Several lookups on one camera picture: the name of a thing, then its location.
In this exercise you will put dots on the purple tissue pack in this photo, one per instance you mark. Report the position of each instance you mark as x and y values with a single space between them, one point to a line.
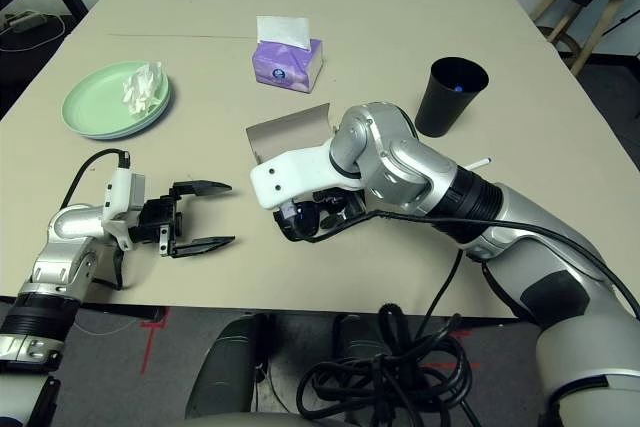
280 64

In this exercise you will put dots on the black plastic cup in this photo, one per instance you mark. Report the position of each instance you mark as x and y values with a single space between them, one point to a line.
440 112

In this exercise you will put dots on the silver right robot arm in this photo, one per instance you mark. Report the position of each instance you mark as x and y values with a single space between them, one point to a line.
400 157

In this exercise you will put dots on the white marker pen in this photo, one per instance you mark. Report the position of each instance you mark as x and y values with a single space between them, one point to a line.
482 162

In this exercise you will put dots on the grey power adapter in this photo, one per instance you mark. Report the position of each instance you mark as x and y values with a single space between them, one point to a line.
25 21

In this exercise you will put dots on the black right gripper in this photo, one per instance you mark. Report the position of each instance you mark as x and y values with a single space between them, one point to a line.
340 207

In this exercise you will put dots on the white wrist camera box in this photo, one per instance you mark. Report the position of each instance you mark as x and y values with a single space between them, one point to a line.
117 192
295 172

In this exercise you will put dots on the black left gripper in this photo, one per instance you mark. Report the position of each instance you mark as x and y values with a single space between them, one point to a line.
157 222

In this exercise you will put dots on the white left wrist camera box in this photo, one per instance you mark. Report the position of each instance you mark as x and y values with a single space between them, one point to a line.
117 192

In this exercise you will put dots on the grey robot left leg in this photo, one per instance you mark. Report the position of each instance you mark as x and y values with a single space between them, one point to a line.
225 367

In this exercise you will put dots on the flat white tissue sheet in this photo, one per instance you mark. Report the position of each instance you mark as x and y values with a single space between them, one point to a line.
282 29

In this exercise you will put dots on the blue plate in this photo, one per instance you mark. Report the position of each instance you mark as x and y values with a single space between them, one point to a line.
120 136

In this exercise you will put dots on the grey robot right leg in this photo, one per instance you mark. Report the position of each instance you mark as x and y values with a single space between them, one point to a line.
360 342

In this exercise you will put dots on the green plate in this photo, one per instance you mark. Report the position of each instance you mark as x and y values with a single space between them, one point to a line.
95 97

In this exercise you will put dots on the grey robot leg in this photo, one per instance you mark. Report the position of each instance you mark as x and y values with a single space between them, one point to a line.
360 342
225 367

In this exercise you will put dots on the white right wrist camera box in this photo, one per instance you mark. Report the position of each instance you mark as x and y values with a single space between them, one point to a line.
295 172

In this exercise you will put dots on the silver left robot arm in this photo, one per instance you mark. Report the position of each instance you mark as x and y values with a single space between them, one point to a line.
65 252

